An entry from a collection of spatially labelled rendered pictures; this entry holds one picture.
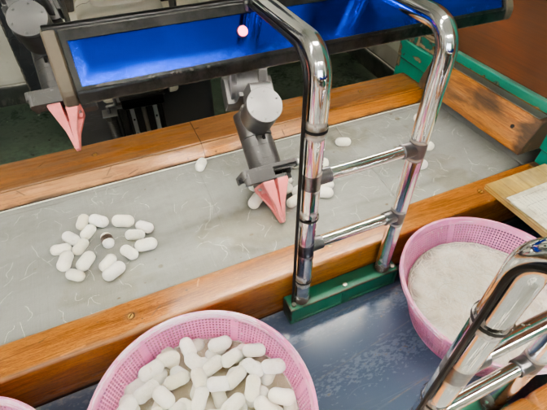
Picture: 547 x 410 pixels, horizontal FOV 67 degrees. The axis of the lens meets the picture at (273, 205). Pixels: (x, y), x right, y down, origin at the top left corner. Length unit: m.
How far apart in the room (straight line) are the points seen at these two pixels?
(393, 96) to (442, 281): 0.52
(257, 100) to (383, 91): 0.50
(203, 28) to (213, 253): 0.35
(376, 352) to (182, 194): 0.44
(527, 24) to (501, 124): 0.19
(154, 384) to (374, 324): 0.34
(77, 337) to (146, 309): 0.09
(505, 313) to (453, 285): 0.42
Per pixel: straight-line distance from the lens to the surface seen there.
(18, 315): 0.71
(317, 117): 0.41
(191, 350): 0.59
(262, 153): 0.70
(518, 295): 0.27
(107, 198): 0.83
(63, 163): 0.91
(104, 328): 0.62
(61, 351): 0.62
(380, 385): 0.66
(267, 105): 0.65
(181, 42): 0.49
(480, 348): 0.32
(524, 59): 0.96
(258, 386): 0.57
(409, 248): 0.69
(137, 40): 0.49
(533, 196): 0.85
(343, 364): 0.66
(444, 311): 0.68
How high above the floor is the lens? 1.27
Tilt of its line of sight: 44 degrees down
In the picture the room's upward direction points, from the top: straight up
